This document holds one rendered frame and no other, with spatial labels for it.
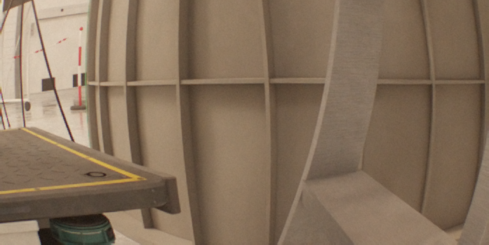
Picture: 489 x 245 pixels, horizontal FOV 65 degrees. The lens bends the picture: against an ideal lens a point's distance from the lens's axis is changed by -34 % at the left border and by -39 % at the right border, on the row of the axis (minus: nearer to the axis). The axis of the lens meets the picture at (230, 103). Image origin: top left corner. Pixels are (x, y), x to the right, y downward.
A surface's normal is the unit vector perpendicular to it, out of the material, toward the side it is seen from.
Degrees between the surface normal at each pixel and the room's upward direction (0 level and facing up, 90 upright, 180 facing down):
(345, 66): 93
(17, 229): 90
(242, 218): 90
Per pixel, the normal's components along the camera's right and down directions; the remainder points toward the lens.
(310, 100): -0.41, 0.10
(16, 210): 0.67, 0.04
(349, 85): 0.06, 0.14
